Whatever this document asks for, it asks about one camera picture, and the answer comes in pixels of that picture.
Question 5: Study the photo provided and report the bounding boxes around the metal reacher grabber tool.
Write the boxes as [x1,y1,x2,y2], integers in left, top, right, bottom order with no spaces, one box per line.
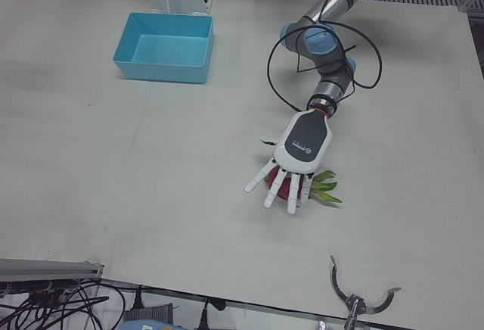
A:
[327,255,402,330]

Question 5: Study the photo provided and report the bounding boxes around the pink dragon fruit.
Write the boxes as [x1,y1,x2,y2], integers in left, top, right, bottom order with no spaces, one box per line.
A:
[264,167,343,207]

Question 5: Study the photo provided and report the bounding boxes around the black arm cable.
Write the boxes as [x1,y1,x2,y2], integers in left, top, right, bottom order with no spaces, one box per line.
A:
[266,0,383,114]

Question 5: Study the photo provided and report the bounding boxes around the aluminium extrusion rail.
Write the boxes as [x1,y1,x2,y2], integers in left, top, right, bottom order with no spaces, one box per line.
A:
[0,257,105,282]

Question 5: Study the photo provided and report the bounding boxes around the light blue plastic bin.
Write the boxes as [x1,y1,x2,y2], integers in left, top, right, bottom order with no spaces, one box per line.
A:
[112,11,216,86]

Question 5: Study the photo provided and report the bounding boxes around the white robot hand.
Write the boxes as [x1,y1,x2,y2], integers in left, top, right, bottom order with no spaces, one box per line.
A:
[244,109,334,216]

